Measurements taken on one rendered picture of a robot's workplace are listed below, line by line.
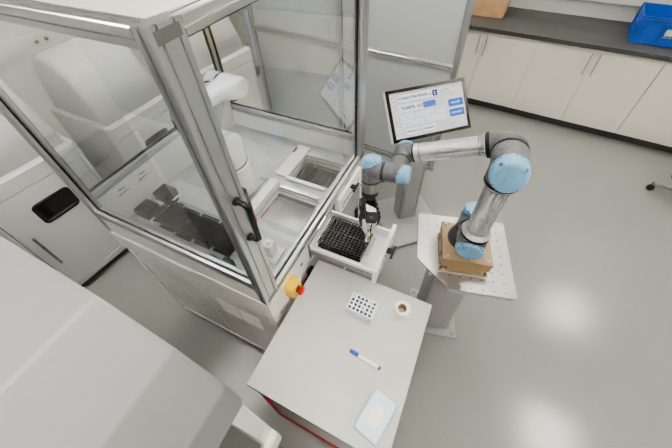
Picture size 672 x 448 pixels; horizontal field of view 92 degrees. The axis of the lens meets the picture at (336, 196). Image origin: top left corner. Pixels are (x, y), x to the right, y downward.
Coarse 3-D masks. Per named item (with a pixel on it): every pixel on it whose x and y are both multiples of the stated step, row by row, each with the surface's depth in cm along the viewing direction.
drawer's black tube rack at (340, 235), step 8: (328, 224) 162; (336, 224) 161; (344, 224) 161; (352, 224) 161; (328, 232) 158; (336, 232) 158; (344, 232) 158; (352, 232) 158; (360, 232) 157; (320, 240) 155; (328, 240) 155; (336, 240) 155; (344, 240) 155; (352, 240) 154; (360, 240) 154; (328, 248) 155; (336, 248) 155; (344, 248) 152; (352, 248) 151; (344, 256) 153; (352, 256) 152
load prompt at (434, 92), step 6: (426, 90) 194; (432, 90) 194; (438, 90) 195; (402, 96) 191; (408, 96) 192; (414, 96) 193; (420, 96) 193; (426, 96) 194; (432, 96) 195; (402, 102) 192
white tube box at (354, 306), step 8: (352, 296) 146; (360, 296) 146; (352, 304) 143; (360, 304) 143; (368, 304) 143; (376, 304) 143; (352, 312) 143; (360, 312) 143; (368, 312) 141; (368, 320) 140
